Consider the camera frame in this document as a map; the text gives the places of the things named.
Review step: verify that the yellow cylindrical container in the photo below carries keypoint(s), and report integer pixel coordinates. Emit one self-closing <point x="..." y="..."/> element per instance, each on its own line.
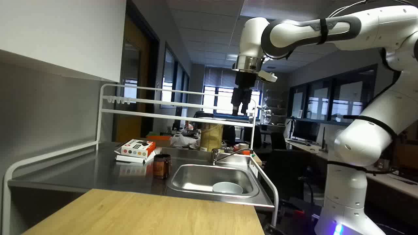
<point x="212" y="136"/>

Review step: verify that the white metal rack frame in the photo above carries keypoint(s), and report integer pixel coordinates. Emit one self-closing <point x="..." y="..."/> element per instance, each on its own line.
<point x="140" y="108"/>

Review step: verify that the colourful boxed game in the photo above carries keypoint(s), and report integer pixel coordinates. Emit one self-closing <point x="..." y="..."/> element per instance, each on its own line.
<point x="138" y="147"/>

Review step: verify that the office desk with items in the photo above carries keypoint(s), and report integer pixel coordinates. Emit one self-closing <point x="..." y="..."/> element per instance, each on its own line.
<point x="318" y="138"/>

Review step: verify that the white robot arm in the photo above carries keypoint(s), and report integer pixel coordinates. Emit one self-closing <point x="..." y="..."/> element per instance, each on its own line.
<point x="394" y="29"/>

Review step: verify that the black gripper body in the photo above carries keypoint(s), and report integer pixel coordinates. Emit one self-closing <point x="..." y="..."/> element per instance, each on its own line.
<point x="242" y="91"/>

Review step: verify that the chrome sink faucet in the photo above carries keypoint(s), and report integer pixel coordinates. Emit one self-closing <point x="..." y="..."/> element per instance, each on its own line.
<point x="219" y="154"/>

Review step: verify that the stainless steel sink basin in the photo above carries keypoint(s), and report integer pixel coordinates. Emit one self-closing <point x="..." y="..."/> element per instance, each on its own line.
<point x="199" y="179"/>

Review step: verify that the brown ceramic mug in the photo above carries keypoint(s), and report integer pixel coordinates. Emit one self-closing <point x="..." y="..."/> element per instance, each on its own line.
<point x="161" y="166"/>

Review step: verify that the white flat book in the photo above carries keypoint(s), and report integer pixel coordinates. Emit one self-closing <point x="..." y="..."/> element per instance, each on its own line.
<point x="136" y="159"/>

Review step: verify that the wooden door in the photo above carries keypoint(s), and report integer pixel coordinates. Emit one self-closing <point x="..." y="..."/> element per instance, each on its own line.
<point x="138" y="69"/>

